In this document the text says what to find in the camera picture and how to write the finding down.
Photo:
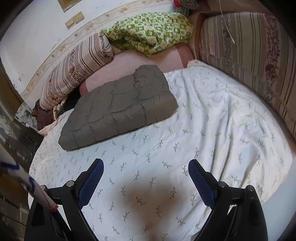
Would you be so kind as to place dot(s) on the checkered grey cloth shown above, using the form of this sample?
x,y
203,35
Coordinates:
x,y
187,5

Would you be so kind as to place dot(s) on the striped floral long pillow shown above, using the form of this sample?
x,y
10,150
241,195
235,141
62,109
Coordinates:
x,y
85,59

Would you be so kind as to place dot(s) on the dark maroon garment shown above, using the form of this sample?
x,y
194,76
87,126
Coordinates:
x,y
44,117

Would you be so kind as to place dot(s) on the striped floral sofa cushion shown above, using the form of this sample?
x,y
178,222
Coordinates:
x,y
255,49

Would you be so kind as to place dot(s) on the grey quilted down jacket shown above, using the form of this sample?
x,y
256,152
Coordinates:
x,y
118,107

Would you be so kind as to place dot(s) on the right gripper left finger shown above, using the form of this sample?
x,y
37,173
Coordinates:
x,y
43,224

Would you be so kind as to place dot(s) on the green white patterned quilt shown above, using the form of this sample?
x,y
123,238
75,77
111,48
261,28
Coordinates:
x,y
150,33

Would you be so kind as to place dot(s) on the white leaf-print duvet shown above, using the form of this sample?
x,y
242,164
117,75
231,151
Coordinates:
x,y
146,192

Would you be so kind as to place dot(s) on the dark wooden glass cabinet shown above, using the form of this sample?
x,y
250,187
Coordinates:
x,y
18,143

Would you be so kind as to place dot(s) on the floral white cloth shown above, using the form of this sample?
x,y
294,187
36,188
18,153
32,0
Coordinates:
x,y
24,116

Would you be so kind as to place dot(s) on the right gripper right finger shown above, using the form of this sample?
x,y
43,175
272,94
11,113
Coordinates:
x,y
236,213

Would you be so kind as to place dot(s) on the pink bed blanket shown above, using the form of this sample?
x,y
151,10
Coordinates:
x,y
126,62

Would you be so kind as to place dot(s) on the red object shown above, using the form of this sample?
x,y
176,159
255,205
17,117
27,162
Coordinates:
x,y
177,4

